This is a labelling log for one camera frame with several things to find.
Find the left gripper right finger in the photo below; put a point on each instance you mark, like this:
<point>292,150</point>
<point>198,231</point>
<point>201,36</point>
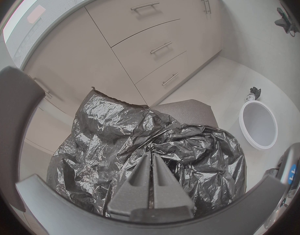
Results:
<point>164,190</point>

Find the white printed wrapper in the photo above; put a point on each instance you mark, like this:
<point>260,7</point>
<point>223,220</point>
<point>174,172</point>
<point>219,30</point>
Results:
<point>249,98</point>

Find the crumpled black plastic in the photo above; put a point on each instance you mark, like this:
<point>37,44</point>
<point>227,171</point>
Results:
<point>255,91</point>

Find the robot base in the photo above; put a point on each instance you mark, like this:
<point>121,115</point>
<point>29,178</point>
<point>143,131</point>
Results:
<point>290,158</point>

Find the white trash bin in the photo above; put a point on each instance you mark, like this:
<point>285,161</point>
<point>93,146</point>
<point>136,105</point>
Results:
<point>258,123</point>

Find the white cabinet with drawers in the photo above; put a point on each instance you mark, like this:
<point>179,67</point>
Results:
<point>130,57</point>

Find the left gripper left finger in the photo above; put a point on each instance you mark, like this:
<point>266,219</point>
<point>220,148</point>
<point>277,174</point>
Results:
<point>137,187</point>

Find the black plastic bag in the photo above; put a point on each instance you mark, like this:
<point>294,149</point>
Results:
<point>103,131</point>

